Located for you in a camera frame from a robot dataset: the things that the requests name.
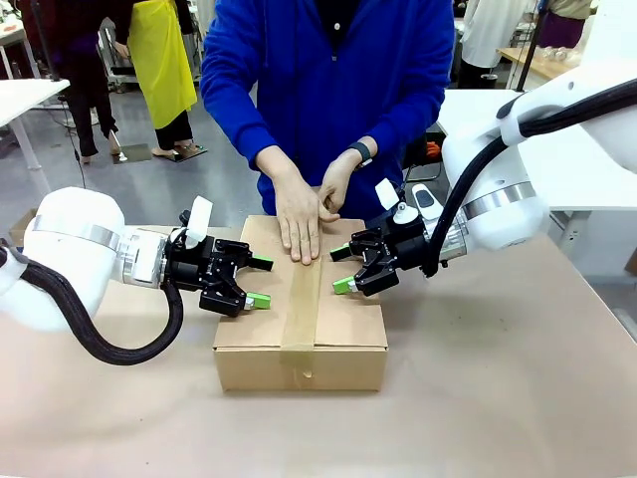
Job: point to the person in dark clothes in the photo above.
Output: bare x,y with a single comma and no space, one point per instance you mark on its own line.
87,74

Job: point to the black stand pole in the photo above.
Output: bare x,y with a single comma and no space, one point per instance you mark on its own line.
47,45
530,45

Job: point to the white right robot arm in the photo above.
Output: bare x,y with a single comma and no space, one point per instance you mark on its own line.
502,219

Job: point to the person's left forearm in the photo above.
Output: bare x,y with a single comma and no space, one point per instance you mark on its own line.
403,124

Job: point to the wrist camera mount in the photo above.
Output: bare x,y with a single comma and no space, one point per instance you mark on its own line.
198,219
398,209

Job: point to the person in white shirt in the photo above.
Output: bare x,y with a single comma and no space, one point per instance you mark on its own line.
492,35

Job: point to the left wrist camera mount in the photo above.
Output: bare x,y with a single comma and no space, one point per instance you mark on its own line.
198,219

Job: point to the cardboard piece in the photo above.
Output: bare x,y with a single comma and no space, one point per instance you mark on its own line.
632,262

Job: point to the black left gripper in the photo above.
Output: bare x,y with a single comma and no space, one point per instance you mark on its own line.
191,264

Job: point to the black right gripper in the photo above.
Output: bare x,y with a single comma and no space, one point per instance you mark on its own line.
405,246

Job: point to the brown cardboard box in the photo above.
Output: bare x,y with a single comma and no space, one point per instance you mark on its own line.
348,338

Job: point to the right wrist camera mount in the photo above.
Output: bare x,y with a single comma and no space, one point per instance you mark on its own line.
398,209

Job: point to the person's right hand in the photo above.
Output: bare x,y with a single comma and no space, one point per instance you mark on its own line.
298,214

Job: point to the purple garment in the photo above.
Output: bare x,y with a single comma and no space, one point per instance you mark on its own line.
561,27

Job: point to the wooden table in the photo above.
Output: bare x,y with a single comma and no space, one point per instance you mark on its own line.
547,62

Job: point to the brown packing tape strip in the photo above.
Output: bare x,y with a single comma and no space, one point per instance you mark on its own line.
298,309

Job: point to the person's right forearm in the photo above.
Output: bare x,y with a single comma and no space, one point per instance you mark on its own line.
239,124

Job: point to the black wrist watch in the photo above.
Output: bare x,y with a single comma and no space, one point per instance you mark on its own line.
362,153

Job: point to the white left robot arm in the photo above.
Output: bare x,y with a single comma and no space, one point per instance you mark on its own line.
74,234

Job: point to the person in blue hoodie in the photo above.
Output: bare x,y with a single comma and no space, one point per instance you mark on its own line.
328,99

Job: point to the person in yellow apron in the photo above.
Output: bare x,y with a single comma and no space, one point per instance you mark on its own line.
161,60

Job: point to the person's left hand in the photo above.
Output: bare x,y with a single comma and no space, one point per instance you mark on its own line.
338,184

